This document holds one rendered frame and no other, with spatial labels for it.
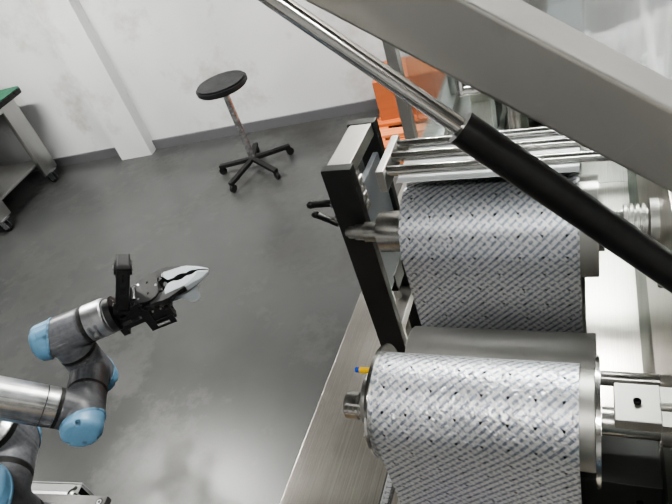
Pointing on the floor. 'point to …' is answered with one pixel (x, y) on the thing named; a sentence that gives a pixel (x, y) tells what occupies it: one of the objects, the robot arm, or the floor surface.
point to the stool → (230, 82)
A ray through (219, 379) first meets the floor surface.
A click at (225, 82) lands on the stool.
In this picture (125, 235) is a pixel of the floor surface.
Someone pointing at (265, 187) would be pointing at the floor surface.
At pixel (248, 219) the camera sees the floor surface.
